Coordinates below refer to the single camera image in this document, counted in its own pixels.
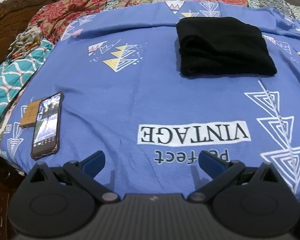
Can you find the blue printed bedsheet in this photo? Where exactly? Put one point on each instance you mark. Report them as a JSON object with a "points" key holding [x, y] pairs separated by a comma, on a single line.
{"points": [[124, 95]]}

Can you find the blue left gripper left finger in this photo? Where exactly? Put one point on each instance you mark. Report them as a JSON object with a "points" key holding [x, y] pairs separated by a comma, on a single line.
{"points": [[94, 164]]}

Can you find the pile of colourful clothes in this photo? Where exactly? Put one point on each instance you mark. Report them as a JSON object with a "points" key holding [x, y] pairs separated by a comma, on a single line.
{"points": [[24, 43]]}

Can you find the carved wooden headboard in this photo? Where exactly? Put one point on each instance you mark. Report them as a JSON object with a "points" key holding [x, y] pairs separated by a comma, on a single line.
{"points": [[14, 19]]}

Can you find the black smartphone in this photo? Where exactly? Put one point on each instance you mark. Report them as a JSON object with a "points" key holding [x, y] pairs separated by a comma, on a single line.
{"points": [[47, 127]]}

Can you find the small wooden card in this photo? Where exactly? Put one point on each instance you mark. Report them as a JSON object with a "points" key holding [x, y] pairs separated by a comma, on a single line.
{"points": [[30, 116]]}

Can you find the teal patterned pillow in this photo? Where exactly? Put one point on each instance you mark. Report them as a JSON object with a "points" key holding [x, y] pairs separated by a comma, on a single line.
{"points": [[22, 82]]}

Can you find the black pants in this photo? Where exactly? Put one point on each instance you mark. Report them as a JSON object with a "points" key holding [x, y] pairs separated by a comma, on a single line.
{"points": [[222, 46]]}

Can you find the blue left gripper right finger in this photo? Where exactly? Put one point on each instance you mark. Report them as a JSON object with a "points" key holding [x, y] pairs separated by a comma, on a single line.
{"points": [[211, 164]]}

